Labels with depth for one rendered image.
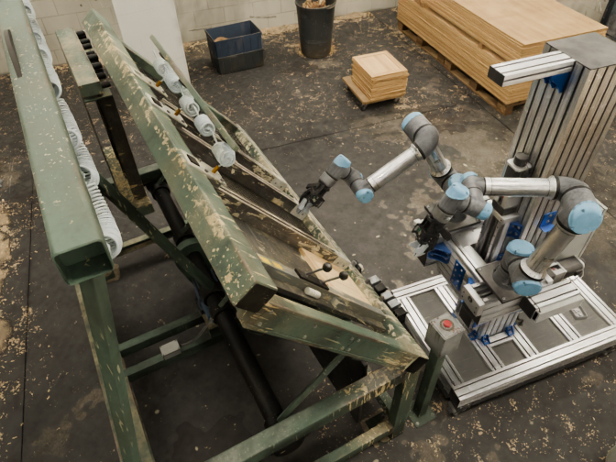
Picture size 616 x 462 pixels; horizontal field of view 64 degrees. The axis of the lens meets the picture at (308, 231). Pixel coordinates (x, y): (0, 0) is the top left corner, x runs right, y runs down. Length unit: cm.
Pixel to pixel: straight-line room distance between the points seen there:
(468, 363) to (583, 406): 75
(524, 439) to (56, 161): 286
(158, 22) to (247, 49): 122
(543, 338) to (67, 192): 293
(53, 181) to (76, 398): 245
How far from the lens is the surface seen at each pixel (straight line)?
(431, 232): 200
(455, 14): 627
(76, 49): 291
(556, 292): 271
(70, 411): 354
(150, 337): 340
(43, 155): 136
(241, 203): 197
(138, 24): 566
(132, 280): 400
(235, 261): 140
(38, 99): 161
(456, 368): 319
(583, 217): 206
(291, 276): 181
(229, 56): 632
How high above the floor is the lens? 290
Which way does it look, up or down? 45 degrees down
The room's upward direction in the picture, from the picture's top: 2 degrees counter-clockwise
